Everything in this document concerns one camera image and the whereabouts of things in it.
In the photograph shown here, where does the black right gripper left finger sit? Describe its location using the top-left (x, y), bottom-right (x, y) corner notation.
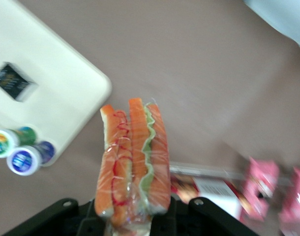
top-left (2, 198), bottom-right (109, 236)

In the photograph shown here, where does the pink snack pack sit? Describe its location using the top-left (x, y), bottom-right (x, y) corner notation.
top-left (279, 166), bottom-right (300, 236)
top-left (240, 156), bottom-right (281, 222)

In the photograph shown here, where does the clear acrylic tiered shelf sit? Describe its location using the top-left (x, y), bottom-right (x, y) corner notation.
top-left (169, 164), bottom-right (300, 236)

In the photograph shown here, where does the small black packet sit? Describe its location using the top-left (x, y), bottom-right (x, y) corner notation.
top-left (0, 62), bottom-right (39, 102)

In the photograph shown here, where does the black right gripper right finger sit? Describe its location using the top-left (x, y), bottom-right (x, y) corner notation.
top-left (149, 196), bottom-right (261, 236)

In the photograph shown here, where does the brown table cloth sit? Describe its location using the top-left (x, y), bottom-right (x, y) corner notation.
top-left (0, 0), bottom-right (300, 236)

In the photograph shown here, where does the blue lid yogurt cup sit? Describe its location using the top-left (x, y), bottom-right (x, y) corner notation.
top-left (6, 140), bottom-right (57, 177)

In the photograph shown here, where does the cream plastic serving tray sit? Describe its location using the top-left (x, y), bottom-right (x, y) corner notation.
top-left (0, 0), bottom-right (113, 168)

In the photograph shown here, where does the green lid yogurt cup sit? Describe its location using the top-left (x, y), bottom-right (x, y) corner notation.
top-left (0, 126), bottom-right (39, 159)

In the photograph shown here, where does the red tartan biscuit box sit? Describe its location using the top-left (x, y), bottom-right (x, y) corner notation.
top-left (169, 171), bottom-right (250, 221)

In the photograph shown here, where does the triangle sandwich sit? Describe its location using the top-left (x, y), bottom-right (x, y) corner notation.
top-left (94, 97), bottom-right (172, 236)

